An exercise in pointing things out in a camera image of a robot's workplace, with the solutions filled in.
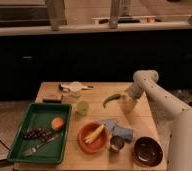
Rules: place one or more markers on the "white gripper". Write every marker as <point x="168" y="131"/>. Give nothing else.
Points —
<point x="127" y="104"/>

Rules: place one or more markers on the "green chili pepper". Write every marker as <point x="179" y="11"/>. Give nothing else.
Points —
<point x="110" y="98"/>

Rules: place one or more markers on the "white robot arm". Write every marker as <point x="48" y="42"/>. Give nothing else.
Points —
<point x="180" y="113"/>

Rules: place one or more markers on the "small metal cup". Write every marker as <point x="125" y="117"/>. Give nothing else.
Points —
<point x="116" y="143"/>

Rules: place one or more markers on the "green plastic cup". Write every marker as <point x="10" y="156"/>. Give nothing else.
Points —
<point x="82" y="108"/>

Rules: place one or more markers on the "blue cloth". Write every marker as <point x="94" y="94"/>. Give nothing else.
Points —
<point x="116" y="130"/>

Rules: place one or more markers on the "orange bowl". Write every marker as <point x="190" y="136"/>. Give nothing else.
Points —
<point x="98" y="144"/>

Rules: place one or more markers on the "clear glass jar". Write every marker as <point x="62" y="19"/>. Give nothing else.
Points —
<point x="74" y="95"/>

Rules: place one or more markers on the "yellow corn cob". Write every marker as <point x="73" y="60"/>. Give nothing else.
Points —
<point x="92" y="136"/>

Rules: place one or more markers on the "dark purple bowl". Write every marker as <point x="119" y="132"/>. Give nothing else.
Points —
<point x="147" y="151"/>

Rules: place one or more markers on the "white citrus squeezer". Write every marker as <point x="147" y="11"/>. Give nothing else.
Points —
<point x="75" y="86"/>

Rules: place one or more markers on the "orange fruit half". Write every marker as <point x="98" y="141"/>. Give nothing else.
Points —
<point x="57" y="123"/>

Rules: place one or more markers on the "green plastic tray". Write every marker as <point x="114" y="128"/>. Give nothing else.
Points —
<point x="41" y="115"/>

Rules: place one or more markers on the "bunch of dark grapes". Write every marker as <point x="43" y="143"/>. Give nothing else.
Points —
<point x="37" y="133"/>

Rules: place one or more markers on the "metal fork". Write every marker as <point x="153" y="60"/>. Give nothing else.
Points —
<point x="34" y="149"/>

